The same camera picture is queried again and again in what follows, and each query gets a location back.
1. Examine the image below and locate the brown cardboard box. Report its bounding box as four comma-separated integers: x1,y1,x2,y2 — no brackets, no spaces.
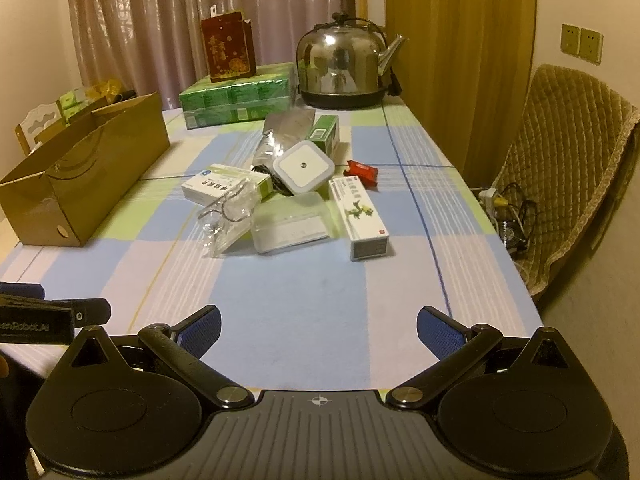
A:
0,91,171,247

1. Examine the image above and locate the red gift box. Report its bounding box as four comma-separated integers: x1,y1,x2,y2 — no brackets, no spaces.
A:
201,6,257,83

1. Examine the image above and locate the white square night light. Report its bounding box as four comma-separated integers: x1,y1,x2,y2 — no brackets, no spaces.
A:
272,141,335,196

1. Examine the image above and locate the red snack packet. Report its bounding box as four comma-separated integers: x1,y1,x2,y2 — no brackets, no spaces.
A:
346,160,380,189

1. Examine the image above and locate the golden curtain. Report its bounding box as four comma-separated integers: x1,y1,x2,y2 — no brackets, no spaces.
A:
382,0,538,186

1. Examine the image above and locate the clear plastic container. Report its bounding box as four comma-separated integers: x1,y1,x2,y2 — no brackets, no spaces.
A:
248,191,332,253

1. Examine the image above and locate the black cable bundle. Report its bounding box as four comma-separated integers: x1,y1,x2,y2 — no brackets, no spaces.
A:
497,182,538,251

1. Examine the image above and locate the white green-print medicine box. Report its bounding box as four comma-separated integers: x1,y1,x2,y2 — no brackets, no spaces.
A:
327,175,391,261

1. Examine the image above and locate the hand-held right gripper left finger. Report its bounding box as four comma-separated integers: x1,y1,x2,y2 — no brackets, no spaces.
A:
67,305,256,411

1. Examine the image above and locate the wall socket plate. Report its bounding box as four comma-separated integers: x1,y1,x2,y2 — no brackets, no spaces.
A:
579,26,604,65
560,23,582,56

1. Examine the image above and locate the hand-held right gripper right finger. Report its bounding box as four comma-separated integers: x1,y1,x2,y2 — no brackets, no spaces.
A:
385,305,576,411

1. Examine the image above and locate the white blue-label medicine box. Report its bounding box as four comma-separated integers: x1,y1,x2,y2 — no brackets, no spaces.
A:
181,163,275,206

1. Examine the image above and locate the white chair back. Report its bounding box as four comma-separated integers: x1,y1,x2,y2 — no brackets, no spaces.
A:
14,101,68,153

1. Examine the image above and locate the small green box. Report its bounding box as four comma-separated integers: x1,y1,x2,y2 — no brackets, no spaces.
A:
305,115,341,158

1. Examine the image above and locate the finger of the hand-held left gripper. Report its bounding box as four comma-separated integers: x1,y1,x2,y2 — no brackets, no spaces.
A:
44,298,112,327
0,283,45,302

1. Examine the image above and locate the steel electric kettle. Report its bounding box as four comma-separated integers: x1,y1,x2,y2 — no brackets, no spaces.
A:
295,11,408,110

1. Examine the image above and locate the green boxes pile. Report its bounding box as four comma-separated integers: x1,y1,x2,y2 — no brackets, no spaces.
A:
59,87,93,123

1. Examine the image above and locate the green tissue multipack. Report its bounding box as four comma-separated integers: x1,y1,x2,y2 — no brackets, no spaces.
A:
179,62,297,131

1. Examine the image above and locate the quilted chair cover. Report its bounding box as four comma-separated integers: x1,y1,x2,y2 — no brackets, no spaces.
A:
492,64,640,298

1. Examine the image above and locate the pink sheer curtain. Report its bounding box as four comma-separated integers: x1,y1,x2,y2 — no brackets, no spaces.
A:
66,0,356,111

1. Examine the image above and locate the clear plastic hook package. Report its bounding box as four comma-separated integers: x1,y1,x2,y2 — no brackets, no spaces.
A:
198,177,266,259

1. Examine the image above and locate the silver foil bag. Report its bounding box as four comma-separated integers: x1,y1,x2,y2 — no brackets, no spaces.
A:
251,109,317,173

